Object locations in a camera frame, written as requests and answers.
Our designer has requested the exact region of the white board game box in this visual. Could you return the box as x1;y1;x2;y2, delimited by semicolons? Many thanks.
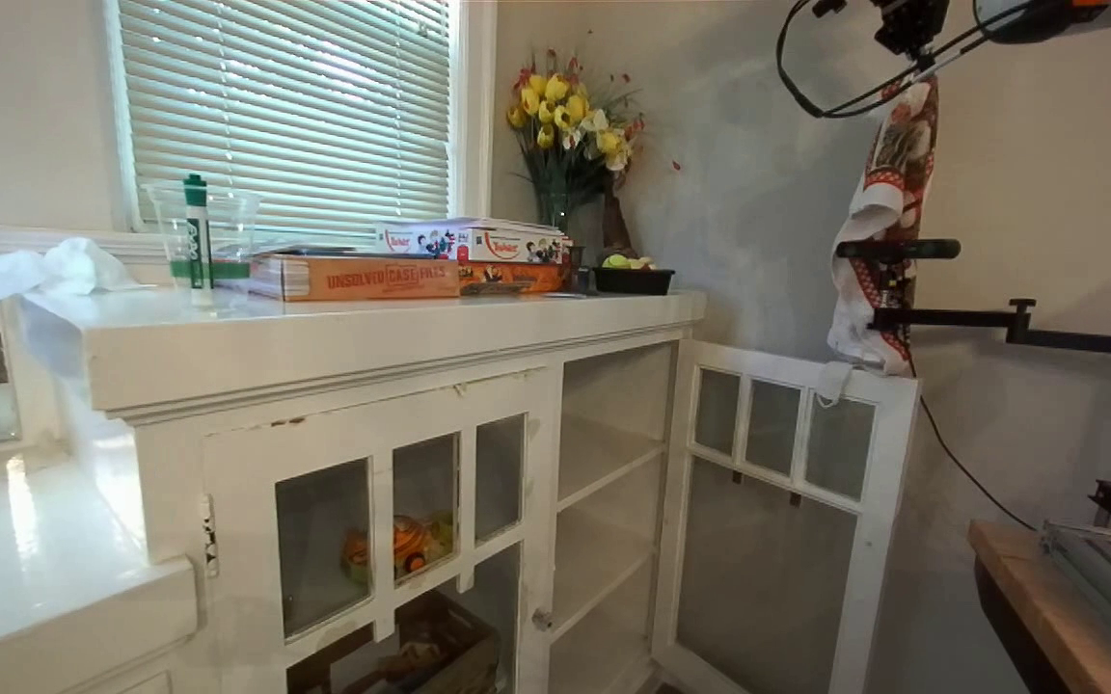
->
375;221;579;265

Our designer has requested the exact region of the wooden table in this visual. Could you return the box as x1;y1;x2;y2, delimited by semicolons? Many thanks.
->
965;511;1111;694

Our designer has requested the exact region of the orange toy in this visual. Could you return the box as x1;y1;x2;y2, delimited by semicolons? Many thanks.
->
338;508;460;586

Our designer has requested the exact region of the white window blind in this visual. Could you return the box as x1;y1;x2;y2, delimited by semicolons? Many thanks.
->
106;0;462;245

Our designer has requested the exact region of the white glass-front cabinet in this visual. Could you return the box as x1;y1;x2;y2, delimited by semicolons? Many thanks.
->
0;287;713;694

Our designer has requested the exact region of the thin black camera cable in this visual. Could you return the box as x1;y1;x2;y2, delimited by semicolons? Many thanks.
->
909;370;1053;537

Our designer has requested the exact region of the yellow flower bouquet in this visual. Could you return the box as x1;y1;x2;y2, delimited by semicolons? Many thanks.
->
500;51;649;195

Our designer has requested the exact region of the clear measuring jug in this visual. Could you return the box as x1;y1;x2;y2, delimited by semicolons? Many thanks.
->
141;176;258;293

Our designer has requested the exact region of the orange board game box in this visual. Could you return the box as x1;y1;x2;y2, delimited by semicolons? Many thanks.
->
245;251;573;305

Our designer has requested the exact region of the dark glass vase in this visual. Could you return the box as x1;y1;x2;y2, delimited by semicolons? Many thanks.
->
525;152;636;265

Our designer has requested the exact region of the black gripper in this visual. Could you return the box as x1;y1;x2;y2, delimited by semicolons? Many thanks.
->
870;0;961;91

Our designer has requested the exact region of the white glazed cabinet door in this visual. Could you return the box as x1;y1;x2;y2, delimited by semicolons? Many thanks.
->
200;370;564;694
649;341;920;694

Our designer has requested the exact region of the white crumpled cloth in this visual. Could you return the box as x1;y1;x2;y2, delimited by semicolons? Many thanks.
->
0;236;134;310

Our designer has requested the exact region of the black bowl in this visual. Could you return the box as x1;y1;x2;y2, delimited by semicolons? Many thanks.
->
590;262;678;296

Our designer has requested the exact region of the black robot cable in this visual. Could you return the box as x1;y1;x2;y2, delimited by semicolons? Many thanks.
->
771;0;1032;126

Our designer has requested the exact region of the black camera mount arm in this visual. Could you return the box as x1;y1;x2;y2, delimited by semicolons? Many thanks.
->
865;262;1111;365

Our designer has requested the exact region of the green bottle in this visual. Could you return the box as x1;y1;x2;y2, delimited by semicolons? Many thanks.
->
180;170;217;293

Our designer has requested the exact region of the white red patterned cloth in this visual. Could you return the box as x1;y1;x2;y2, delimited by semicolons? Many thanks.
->
820;77;943;400

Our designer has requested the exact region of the black stereo camera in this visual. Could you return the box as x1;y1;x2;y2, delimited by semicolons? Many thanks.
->
833;236;965;281

